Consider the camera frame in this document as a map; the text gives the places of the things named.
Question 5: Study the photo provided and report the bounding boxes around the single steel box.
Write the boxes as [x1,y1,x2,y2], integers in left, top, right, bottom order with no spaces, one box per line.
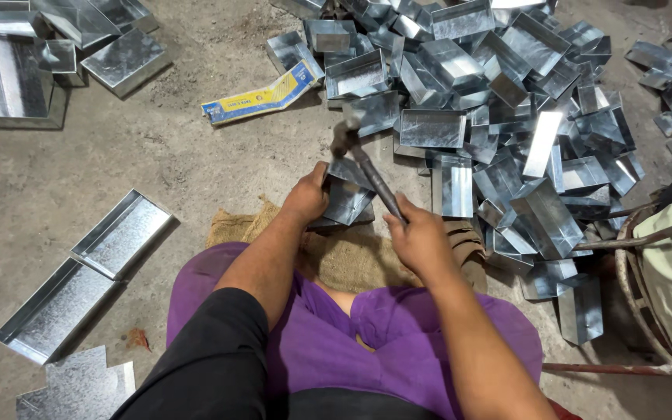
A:
[320,156,376,227]

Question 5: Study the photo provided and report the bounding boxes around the rusty iron hammer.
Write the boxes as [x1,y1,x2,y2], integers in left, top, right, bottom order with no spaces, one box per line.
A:
[330,119,408,225]

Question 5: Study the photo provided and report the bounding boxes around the black shirt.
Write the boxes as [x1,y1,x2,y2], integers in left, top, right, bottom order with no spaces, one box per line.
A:
[110,287,443,420]

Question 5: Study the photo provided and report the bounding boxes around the flat notched galvanized sheet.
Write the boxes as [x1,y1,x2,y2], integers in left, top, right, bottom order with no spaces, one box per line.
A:
[16,345,137,420]

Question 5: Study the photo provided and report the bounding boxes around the person's left hand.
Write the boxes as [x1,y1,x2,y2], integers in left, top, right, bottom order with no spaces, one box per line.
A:
[280,161,330,226]

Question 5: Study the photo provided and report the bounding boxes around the round metal frame stool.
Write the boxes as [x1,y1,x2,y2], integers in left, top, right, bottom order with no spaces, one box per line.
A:
[572,198,672,365]

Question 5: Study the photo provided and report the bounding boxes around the brown burlap sack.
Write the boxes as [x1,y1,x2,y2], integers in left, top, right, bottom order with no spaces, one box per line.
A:
[206,194,488,294]

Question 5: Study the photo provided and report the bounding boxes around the long galvanized tray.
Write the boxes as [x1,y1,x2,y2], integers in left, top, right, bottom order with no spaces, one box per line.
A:
[0,257,120,366]
[70,188,175,281]

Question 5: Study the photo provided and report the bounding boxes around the yellow and blue carton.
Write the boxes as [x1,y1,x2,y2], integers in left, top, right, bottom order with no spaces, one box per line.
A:
[201,59,319,126]

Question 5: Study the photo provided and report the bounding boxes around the large heap of galvanized boxes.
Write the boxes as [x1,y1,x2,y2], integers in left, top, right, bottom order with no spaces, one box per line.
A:
[265,0,646,346]

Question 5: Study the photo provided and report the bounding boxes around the person's right hand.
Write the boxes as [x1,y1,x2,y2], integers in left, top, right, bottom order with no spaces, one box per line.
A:
[383,192,460,276]

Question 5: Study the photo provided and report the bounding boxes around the pile of wide galvanized trays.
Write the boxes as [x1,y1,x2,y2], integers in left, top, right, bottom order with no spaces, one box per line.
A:
[0,0,172,130]

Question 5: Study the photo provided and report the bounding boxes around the orange scrap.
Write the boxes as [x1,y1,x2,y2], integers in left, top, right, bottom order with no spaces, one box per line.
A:
[126,328,152,352]

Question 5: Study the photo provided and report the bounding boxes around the rusty metal rod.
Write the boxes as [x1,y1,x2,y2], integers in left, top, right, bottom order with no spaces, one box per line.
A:
[542,362,672,381]

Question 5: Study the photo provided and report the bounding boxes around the purple trousers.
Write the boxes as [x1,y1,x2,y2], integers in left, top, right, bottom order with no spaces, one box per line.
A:
[166,242,544,420]

